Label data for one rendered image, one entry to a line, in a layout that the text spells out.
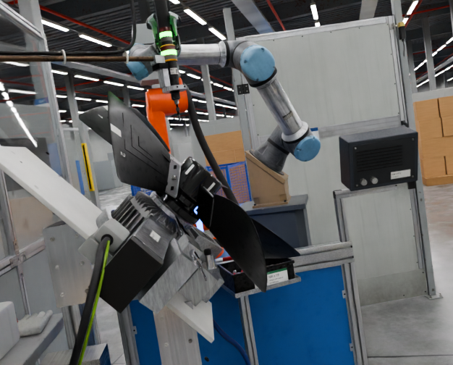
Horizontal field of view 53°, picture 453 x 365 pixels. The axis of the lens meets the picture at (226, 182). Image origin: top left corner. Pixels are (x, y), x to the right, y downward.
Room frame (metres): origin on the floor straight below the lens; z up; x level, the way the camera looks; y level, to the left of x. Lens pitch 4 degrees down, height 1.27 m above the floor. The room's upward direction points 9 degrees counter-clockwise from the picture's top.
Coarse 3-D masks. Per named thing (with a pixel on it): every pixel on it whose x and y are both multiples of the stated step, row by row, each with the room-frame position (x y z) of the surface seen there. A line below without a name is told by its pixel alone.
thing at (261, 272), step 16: (224, 208) 1.03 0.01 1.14; (240, 208) 0.92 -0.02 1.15; (224, 224) 1.05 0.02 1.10; (240, 224) 0.97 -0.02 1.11; (224, 240) 1.07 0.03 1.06; (240, 240) 1.00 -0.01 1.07; (256, 240) 0.91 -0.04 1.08; (240, 256) 1.02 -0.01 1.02; (256, 256) 0.95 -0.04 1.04; (256, 272) 0.97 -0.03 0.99
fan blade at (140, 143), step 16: (112, 96) 0.98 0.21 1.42; (112, 112) 0.94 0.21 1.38; (128, 112) 1.01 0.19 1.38; (128, 128) 0.97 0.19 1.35; (144, 128) 1.04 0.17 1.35; (112, 144) 0.89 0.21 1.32; (128, 144) 0.95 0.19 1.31; (144, 144) 1.01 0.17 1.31; (160, 144) 1.08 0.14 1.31; (128, 160) 0.93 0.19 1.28; (144, 160) 1.00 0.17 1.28; (160, 160) 1.06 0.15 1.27; (128, 176) 0.91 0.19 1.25; (144, 176) 0.98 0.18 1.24; (160, 176) 1.05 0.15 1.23; (160, 192) 1.06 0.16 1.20
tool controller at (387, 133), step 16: (400, 128) 1.69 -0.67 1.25; (352, 144) 1.61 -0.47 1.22; (368, 144) 1.61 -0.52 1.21; (384, 144) 1.62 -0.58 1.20; (400, 144) 1.62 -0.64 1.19; (416, 144) 1.63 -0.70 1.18; (352, 160) 1.63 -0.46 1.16; (368, 160) 1.63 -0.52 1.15; (384, 160) 1.63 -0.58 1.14; (400, 160) 1.64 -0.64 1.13; (416, 160) 1.65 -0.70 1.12; (352, 176) 1.64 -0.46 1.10; (368, 176) 1.64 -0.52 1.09; (384, 176) 1.65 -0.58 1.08; (400, 176) 1.65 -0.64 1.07; (416, 176) 1.66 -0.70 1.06
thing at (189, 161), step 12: (192, 168) 1.15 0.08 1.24; (204, 168) 1.25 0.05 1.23; (180, 180) 1.15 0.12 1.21; (192, 180) 1.14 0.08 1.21; (204, 180) 1.14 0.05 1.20; (216, 180) 1.16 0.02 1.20; (156, 192) 1.16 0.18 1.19; (180, 192) 1.15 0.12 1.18; (192, 192) 1.14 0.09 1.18; (216, 192) 1.19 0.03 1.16; (168, 204) 1.13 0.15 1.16; (180, 204) 1.15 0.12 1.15; (192, 204) 1.17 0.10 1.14; (180, 216) 1.13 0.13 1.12; (192, 216) 1.15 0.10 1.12
